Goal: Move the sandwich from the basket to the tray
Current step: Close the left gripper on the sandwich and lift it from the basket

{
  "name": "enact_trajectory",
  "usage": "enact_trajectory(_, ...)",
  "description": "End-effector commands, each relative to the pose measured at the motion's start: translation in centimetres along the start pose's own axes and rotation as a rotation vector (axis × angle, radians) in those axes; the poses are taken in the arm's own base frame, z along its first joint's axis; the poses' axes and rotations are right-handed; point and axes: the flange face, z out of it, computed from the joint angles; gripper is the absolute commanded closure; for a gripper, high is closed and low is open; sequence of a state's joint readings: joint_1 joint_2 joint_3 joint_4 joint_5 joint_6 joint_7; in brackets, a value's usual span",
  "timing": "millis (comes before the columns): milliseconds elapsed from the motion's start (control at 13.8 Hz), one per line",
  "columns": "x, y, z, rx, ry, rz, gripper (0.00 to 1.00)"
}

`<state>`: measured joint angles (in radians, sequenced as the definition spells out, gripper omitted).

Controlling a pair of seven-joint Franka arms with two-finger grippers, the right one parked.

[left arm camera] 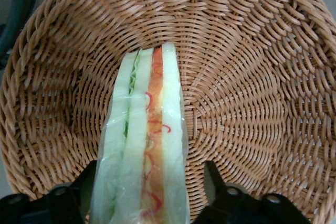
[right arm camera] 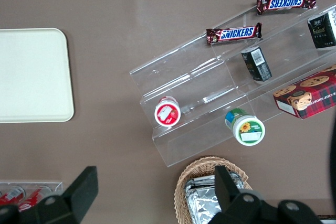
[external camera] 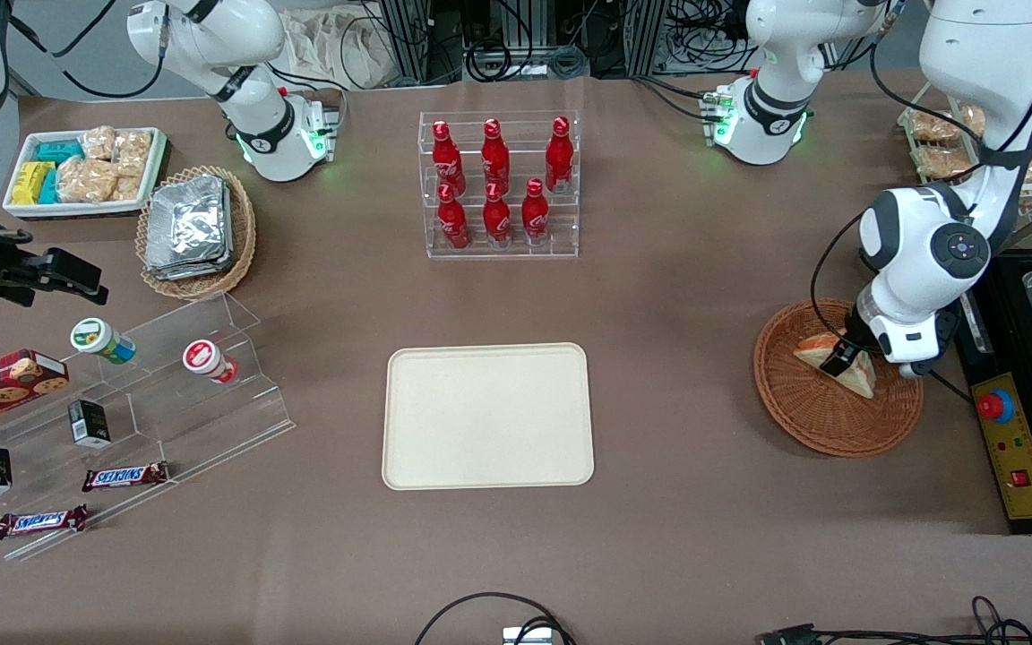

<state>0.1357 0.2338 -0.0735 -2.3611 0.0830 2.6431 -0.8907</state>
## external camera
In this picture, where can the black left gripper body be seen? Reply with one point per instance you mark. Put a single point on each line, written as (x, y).
(855, 331)

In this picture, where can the triangular sandwich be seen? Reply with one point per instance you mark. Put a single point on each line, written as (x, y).
(862, 381)

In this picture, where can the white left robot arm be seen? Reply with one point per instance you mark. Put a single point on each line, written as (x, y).
(928, 242)

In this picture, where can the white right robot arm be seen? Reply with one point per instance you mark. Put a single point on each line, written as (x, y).
(247, 45)

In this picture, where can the brown round wicker basket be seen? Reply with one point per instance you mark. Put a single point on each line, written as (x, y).
(821, 421)

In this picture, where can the tan oval wicker basket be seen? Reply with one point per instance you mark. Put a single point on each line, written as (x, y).
(243, 237)

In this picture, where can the cream rectangular tray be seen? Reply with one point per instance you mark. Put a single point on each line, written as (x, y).
(487, 417)

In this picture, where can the green lid yogurt cup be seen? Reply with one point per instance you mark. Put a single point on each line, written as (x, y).
(95, 337)

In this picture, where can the white rectangular snack bin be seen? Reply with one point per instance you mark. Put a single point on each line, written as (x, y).
(77, 209)

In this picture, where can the teal snack packet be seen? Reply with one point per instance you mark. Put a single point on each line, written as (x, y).
(49, 188)
(59, 151)

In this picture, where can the clear bag rice snack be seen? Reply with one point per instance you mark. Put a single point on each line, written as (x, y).
(126, 188)
(86, 179)
(98, 143)
(133, 152)

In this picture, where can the yellow snack packet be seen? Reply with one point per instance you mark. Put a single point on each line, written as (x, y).
(30, 182)

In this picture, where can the silver foil packet stack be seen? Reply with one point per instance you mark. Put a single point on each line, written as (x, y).
(186, 228)

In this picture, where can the red lid yogurt cup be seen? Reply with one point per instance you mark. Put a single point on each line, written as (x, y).
(202, 358)

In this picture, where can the red emergency stop button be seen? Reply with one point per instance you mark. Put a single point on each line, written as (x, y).
(996, 406)

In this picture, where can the clear acrylic stepped stand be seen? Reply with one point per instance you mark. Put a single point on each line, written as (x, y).
(176, 421)

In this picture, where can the brown snickers bar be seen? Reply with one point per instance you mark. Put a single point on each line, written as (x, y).
(41, 521)
(124, 477)

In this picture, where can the red cola bottle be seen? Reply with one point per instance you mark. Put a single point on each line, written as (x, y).
(453, 222)
(535, 215)
(559, 157)
(496, 218)
(446, 161)
(495, 157)

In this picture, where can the clear acrylic bottle rack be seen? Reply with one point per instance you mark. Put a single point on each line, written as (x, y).
(516, 251)

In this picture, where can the beige cloth bag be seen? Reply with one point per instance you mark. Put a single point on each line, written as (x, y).
(337, 45)

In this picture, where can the small silver device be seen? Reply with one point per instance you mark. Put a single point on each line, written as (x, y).
(527, 637)

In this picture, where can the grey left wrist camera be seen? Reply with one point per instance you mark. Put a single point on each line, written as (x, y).
(915, 368)

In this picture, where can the aluminium frame rack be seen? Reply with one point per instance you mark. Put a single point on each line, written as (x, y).
(408, 36)

